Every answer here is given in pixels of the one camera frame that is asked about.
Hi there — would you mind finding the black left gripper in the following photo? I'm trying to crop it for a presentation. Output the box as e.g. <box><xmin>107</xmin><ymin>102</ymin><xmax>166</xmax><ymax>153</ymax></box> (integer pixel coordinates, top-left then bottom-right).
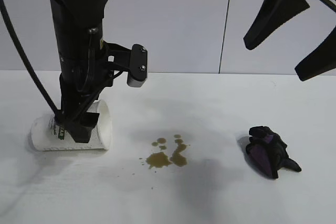
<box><xmin>59</xmin><ymin>74</ymin><xmax>115</xmax><ymax>145</ymax></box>

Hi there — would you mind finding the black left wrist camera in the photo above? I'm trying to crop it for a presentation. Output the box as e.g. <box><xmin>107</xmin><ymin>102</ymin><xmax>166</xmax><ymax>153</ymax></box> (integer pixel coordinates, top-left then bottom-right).
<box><xmin>103</xmin><ymin>40</ymin><xmax>149</xmax><ymax>89</ymax></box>

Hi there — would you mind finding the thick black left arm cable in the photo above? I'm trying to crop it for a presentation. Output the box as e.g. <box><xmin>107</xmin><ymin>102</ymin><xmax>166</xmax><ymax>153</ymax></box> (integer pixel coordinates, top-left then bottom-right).
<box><xmin>0</xmin><ymin>0</ymin><xmax>65</xmax><ymax>124</ymax></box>

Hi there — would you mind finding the brown coffee spill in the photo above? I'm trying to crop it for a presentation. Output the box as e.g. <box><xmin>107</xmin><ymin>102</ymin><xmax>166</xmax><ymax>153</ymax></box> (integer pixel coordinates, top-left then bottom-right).
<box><xmin>138</xmin><ymin>134</ymin><xmax>191</xmax><ymax>190</ymax></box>

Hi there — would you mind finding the white paper coffee cup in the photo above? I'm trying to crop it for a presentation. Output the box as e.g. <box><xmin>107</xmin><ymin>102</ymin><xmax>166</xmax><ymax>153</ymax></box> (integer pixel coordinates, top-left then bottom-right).
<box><xmin>30</xmin><ymin>99</ymin><xmax>113</xmax><ymax>152</ymax></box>

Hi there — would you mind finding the black and purple cloth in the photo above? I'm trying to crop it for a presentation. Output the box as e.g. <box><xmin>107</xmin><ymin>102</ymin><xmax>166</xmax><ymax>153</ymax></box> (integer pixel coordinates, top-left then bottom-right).
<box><xmin>245</xmin><ymin>126</ymin><xmax>302</xmax><ymax>180</ymax></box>

